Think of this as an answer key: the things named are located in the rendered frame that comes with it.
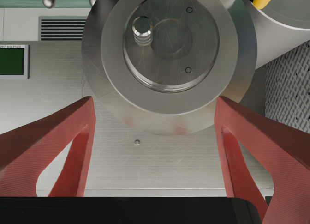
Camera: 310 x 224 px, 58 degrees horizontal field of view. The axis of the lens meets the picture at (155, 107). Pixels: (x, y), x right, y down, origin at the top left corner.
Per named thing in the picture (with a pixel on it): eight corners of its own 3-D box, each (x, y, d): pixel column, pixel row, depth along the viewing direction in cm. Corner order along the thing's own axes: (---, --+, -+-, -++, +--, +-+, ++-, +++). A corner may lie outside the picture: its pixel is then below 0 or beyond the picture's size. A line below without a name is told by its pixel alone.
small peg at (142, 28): (152, 35, 19) (131, 35, 19) (152, 47, 21) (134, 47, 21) (153, 15, 19) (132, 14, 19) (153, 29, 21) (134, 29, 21)
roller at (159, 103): (246, -12, 24) (231, 124, 23) (197, 60, 49) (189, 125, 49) (110, -30, 24) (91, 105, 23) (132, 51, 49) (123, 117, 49)
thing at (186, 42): (219, 89, 21) (120, 86, 21) (213, 92, 23) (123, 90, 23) (220, -7, 22) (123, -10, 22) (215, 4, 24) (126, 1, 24)
